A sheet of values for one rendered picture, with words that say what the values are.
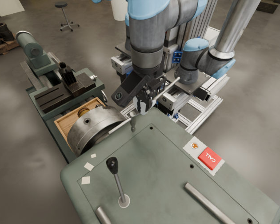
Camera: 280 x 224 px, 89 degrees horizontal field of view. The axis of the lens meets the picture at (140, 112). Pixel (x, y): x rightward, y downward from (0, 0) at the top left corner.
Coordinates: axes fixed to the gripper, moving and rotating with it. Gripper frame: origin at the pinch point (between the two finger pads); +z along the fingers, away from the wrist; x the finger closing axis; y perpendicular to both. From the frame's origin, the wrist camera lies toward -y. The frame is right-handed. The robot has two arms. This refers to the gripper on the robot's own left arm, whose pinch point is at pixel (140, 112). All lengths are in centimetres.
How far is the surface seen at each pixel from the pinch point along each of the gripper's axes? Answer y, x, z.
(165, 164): -3.2, -17.2, 11.1
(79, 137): -21.2, 15.8, 15.7
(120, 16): 236, 352, 126
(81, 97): -4, 67, 46
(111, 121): -6.6, 12.0, 13.8
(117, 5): 232, 354, 100
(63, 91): -13, 76, 40
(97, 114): -9.5, 19.4, 13.0
